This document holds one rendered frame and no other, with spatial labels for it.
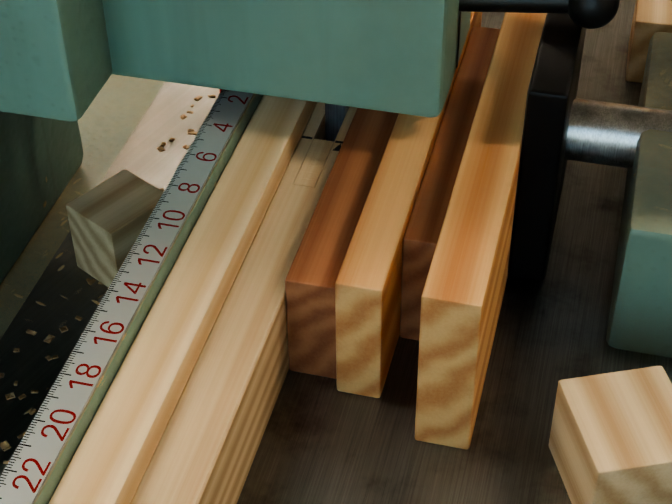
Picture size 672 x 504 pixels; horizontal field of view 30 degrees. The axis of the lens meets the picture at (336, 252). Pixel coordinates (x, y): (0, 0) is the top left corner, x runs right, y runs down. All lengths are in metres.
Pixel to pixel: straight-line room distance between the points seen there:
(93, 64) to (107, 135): 0.28
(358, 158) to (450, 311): 0.11
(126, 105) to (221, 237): 0.35
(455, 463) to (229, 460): 0.08
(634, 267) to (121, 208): 0.29
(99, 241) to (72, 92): 0.17
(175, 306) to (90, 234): 0.22
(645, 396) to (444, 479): 0.07
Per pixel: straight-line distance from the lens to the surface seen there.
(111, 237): 0.64
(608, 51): 0.66
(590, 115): 0.51
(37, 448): 0.39
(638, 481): 0.42
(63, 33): 0.48
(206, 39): 0.50
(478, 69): 0.55
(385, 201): 0.46
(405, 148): 0.49
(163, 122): 0.78
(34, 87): 0.50
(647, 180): 0.48
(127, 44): 0.51
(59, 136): 0.71
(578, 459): 0.42
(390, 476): 0.44
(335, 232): 0.46
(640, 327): 0.49
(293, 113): 0.52
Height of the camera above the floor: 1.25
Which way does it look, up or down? 41 degrees down
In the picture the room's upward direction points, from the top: 1 degrees counter-clockwise
